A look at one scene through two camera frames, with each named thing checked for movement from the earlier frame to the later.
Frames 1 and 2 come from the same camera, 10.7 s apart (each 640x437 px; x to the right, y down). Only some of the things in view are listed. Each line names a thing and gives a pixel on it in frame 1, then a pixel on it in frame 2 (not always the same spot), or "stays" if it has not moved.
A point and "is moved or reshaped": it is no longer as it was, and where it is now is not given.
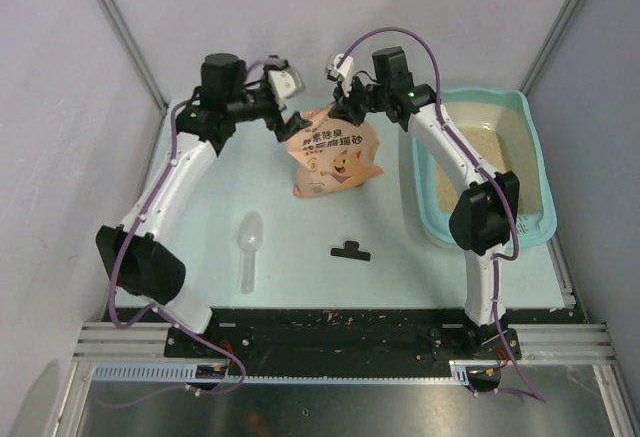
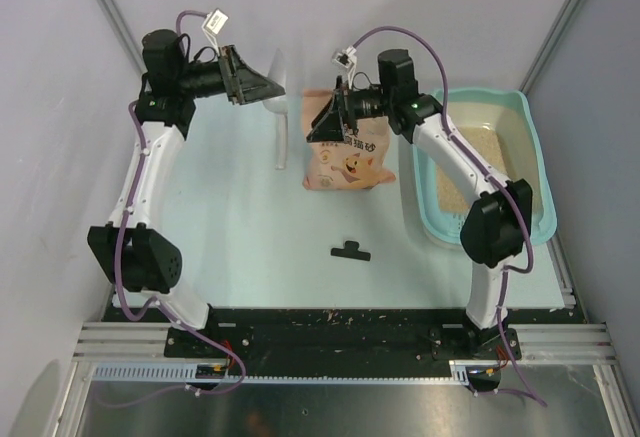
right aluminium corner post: x=566 y=12 stays
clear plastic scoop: x=250 y=231 is moved or reshaped
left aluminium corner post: x=124 y=29 stays
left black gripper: x=295 y=122 to x=247 y=86
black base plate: x=342 y=335 stays
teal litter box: x=502 y=128 stays
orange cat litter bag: x=332 y=154 is moved or reshaped
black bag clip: x=351 y=251 stays
